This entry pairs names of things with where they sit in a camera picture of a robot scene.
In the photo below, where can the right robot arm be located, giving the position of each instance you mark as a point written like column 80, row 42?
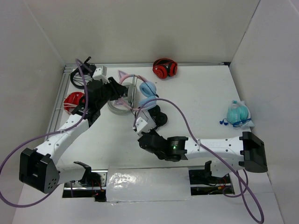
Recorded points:
column 225, row 155

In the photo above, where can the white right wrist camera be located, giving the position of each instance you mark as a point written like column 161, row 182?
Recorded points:
column 141, row 126

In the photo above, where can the teal headphones in bag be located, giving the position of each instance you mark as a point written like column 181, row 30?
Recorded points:
column 238, row 115

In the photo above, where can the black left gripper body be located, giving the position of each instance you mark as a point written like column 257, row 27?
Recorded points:
column 106, row 97

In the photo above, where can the pink blue cat-ear headphones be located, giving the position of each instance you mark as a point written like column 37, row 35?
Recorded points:
column 146, row 90

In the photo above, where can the glossy white tape sheet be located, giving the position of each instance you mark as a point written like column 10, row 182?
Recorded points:
column 148, row 185

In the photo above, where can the red black headphones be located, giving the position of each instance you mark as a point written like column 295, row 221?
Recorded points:
column 164, row 68

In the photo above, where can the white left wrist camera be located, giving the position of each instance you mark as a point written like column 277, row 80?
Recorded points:
column 100, row 74

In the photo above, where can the red white headphones left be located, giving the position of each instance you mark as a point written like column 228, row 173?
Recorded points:
column 72, row 101

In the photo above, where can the black wired headphones far left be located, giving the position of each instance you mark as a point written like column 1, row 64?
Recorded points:
column 88, row 70

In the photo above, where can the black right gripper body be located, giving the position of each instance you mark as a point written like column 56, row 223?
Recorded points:
column 153, row 131

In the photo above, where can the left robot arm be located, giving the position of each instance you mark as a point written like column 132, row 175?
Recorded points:
column 38, row 167

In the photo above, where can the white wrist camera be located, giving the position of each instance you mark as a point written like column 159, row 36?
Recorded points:
column 100, row 74
column 141, row 126

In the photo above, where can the small black headphones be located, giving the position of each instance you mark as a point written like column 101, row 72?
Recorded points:
column 154, row 116

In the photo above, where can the grey white headphones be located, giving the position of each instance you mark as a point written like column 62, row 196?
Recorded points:
column 123, row 105

